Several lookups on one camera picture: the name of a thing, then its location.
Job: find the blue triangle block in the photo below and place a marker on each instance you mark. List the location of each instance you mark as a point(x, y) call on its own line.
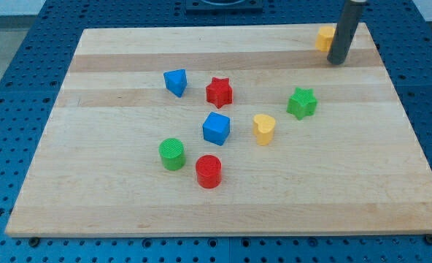
point(176, 81)

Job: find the red cylinder block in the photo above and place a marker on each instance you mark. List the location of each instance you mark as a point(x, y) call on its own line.
point(209, 171)

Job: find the green star block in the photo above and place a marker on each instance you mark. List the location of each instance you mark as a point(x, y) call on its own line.
point(302, 103)

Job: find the wooden board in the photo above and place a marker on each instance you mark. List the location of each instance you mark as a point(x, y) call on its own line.
point(355, 167)

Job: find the yellow heart block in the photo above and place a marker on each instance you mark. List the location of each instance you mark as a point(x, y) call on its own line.
point(263, 128)

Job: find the yellow block at back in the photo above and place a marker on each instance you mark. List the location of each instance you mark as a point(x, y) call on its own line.
point(324, 38)

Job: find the blue cube block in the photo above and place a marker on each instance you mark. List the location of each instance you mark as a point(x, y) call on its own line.
point(216, 128)

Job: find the red star block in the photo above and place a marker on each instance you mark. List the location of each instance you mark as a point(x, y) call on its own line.
point(219, 92)

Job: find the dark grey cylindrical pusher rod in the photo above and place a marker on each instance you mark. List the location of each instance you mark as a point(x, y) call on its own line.
point(345, 30)

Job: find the green cylinder block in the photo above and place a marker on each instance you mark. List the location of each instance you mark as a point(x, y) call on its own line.
point(172, 154)

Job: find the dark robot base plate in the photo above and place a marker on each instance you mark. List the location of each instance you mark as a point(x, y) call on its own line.
point(197, 6)

